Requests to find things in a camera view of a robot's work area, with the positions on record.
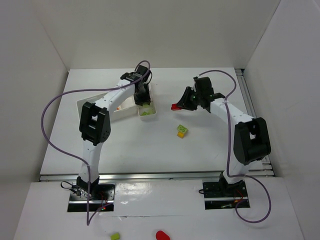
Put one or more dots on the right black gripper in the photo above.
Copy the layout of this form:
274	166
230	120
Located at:
188	97

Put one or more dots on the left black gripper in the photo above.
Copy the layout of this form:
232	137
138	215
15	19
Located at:
142	99

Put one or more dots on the red square lego brick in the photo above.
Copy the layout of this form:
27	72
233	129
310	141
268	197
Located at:
175	107

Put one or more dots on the lime lego brick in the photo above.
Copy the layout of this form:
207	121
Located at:
146	111

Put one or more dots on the lime and yellow lego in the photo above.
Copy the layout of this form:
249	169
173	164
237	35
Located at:
181	131

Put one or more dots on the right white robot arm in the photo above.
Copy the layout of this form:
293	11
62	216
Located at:
248	137

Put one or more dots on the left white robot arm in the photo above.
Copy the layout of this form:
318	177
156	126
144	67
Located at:
95	128

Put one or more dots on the centre white compartment tray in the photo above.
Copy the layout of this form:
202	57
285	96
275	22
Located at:
151	105

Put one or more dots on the white compartment tray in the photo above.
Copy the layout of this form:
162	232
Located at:
127	109
151	105

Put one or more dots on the left white compartment tray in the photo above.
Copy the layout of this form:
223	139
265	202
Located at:
127	109

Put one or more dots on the red oval lego foreground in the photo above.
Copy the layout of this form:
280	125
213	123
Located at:
161	235

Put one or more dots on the lime lego foreground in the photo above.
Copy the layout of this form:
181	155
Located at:
115	236

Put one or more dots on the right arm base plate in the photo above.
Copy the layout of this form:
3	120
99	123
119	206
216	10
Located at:
217	197

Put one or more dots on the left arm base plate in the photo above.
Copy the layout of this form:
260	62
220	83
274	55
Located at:
101	197

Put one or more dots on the front aluminium rail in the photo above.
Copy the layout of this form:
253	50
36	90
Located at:
136	176

